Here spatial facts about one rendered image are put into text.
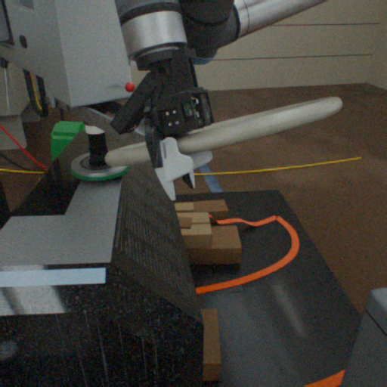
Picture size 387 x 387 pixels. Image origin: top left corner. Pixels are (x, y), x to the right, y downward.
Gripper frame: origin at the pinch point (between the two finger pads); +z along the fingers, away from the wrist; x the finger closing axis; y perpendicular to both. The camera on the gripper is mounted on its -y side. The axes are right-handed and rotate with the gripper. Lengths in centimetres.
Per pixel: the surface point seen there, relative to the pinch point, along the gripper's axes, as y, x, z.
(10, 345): -62, 3, 36
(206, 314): -51, 89, 80
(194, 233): -69, 132, 54
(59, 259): -48, 15, 17
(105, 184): -59, 54, 5
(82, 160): -69, 57, -5
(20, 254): -59, 12, 14
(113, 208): -48, 41, 12
